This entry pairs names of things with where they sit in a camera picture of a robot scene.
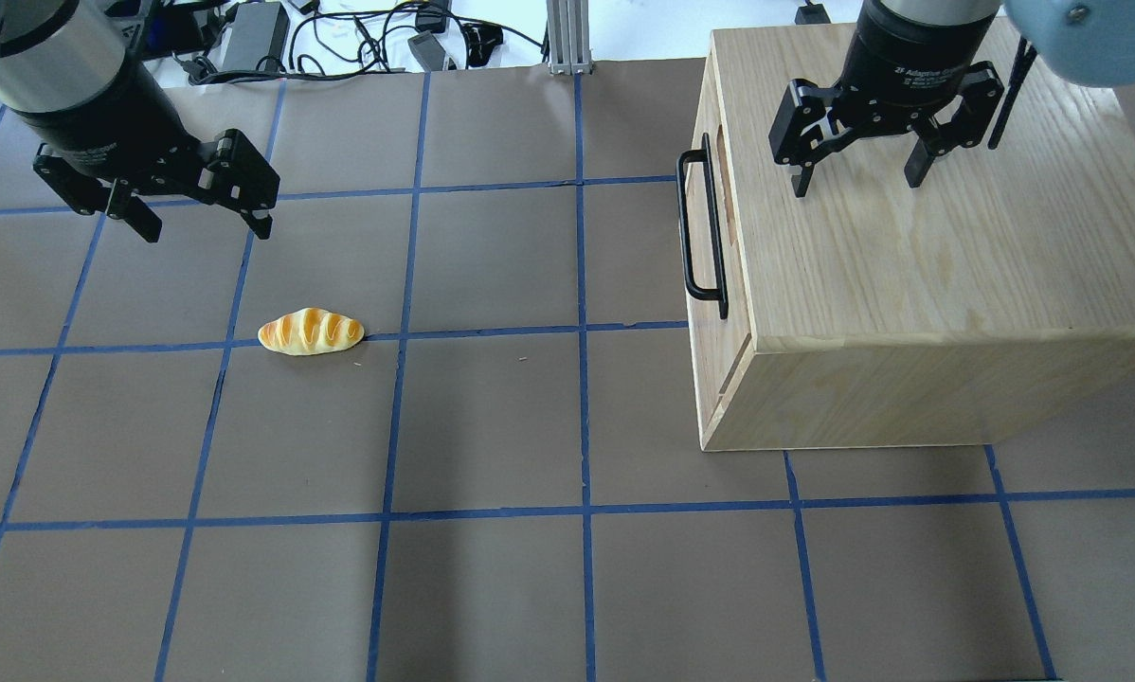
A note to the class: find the wooden drawer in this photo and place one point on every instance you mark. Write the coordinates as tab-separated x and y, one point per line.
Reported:
719	330

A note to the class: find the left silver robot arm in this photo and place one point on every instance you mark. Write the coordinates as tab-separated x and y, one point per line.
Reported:
58	54

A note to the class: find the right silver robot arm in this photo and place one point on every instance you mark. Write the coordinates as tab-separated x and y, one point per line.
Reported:
1091	43

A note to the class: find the aluminium frame post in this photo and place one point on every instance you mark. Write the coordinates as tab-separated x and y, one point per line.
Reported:
568	50

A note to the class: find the wooden drawer cabinet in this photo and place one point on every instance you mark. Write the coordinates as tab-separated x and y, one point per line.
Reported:
989	298

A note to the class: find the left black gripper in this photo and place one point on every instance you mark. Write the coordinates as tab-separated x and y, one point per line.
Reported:
103	123

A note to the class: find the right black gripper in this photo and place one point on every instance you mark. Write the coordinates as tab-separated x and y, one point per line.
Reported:
899	59

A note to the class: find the black power adapter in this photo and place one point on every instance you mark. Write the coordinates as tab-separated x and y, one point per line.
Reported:
256	36

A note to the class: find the toy bread roll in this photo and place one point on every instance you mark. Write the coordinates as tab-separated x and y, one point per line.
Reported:
311	331

